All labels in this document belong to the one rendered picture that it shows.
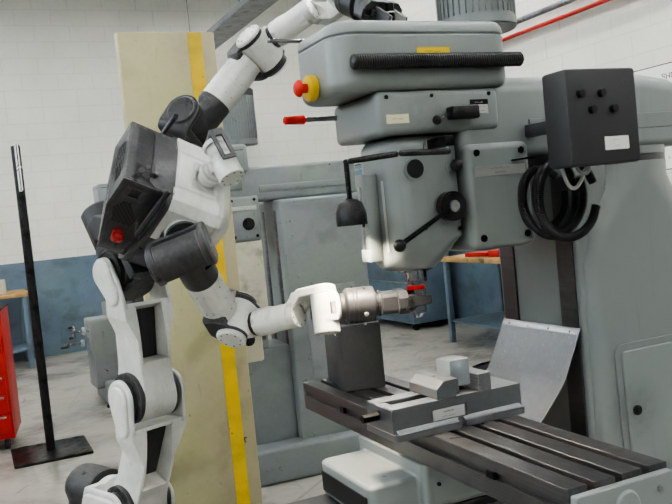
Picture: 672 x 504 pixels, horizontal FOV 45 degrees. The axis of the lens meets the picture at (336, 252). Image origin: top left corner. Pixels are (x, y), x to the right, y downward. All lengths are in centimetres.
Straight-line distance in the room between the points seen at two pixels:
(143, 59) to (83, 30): 757
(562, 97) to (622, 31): 564
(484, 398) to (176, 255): 78
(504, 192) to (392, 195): 29
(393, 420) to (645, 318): 76
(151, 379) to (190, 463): 144
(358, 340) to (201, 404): 148
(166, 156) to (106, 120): 895
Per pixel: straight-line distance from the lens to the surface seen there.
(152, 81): 361
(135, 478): 241
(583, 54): 781
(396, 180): 191
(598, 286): 212
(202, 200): 201
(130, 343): 229
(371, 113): 188
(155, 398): 230
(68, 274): 1081
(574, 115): 184
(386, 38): 189
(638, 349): 220
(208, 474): 374
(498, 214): 201
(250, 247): 1041
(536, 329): 224
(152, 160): 202
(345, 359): 230
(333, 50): 186
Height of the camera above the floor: 147
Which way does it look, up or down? 3 degrees down
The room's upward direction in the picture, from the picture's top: 6 degrees counter-clockwise
